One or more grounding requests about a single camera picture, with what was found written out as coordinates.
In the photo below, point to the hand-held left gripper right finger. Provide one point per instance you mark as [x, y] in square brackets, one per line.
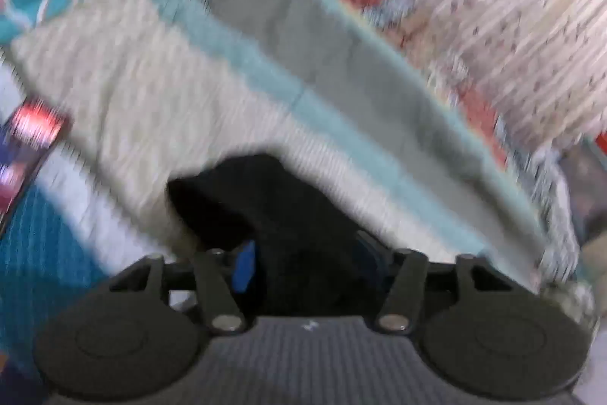
[407, 282]

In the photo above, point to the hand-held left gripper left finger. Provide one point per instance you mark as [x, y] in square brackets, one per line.
[244, 268]

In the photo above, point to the striped dotted cream curtain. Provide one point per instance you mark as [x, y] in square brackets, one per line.
[502, 6]

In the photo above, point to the black pants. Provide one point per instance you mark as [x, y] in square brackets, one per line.
[284, 215]

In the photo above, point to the white sheet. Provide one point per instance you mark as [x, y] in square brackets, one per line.
[76, 201]

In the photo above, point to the red and dark packet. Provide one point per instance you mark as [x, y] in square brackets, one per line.
[28, 149]

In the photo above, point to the teal textured cloth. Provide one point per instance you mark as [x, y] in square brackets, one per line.
[42, 272]

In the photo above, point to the cream zigzag blanket teal border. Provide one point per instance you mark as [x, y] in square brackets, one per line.
[142, 92]

